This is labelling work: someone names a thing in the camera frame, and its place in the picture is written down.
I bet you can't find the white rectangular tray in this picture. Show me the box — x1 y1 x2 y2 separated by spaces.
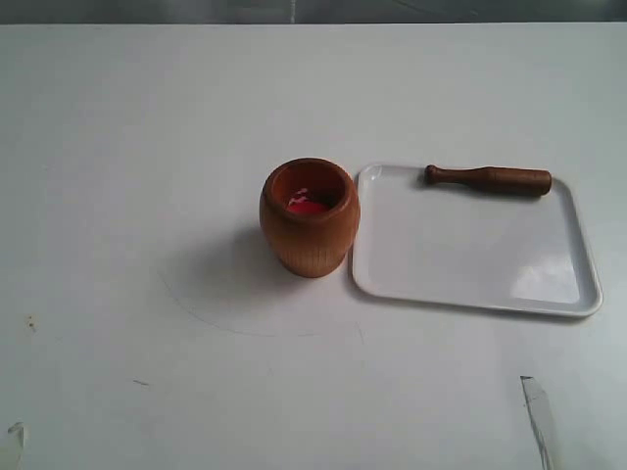
352 164 603 318

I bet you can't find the dark wooden pestle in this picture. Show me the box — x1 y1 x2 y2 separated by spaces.
424 164 553 197

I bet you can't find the wooden mortar cup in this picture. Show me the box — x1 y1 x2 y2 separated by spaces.
260 158 361 278

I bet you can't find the red item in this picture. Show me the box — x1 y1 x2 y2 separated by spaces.
286 188 329 215

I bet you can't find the clear tape strip right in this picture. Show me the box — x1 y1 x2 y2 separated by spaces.
520 376 563 470

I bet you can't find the clear tape piece left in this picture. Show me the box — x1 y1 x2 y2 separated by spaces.
7 422 27 463

